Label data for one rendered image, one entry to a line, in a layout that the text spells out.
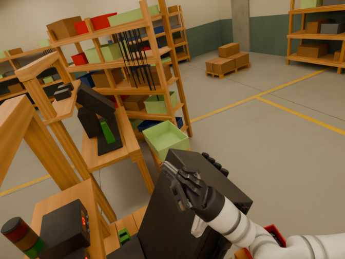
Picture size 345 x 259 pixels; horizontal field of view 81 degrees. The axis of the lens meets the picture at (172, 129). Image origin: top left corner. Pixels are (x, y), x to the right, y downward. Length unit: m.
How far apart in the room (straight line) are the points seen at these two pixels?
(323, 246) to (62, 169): 1.14
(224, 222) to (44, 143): 0.95
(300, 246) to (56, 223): 0.71
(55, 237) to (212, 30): 10.31
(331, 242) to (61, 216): 0.78
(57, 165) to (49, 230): 0.50
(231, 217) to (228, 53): 6.75
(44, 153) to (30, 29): 8.42
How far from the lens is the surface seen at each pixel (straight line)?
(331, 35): 6.20
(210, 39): 10.59
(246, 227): 0.52
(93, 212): 0.88
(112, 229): 1.69
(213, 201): 0.47
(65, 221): 0.81
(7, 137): 0.82
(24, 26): 9.51
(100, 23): 3.50
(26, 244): 0.76
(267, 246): 0.57
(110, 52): 3.48
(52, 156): 1.22
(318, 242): 0.63
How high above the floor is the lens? 2.12
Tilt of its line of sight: 30 degrees down
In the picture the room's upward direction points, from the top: 15 degrees counter-clockwise
